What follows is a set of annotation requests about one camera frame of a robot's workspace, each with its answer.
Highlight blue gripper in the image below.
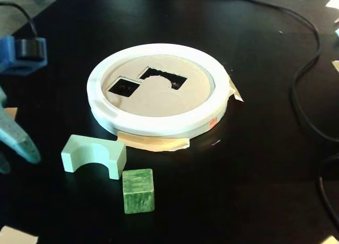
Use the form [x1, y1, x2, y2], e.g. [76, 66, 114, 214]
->
[0, 86, 42, 175]

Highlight dark green wooden cube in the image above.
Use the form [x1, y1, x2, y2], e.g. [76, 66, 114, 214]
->
[122, 168, 156, 215]

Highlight light green arch block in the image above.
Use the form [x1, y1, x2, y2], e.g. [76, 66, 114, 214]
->
[60, 134, 128, 180]

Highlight beige masking tape piece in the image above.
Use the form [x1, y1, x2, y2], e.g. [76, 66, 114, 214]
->
[227, 76, 245, 103]
[116, 131, 191, 152]

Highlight white round container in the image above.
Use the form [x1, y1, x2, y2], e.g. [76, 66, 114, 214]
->
[86, 42, 230, 138]

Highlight cardboard disc with cutouts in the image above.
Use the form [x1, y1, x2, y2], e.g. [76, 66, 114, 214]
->
[102, 54, 214, 118]

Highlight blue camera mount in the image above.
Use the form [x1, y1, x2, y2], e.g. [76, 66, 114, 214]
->
[0, 35, 48, 75]

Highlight black round camera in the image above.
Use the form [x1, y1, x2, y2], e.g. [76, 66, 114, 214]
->
[15, 38, 44, 61]

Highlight thin black camera cable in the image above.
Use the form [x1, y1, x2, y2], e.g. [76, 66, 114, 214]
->
[0, 2, 38, 36]

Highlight long black cable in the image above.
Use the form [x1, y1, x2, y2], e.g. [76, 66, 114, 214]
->
[113, 0, 339, 143]

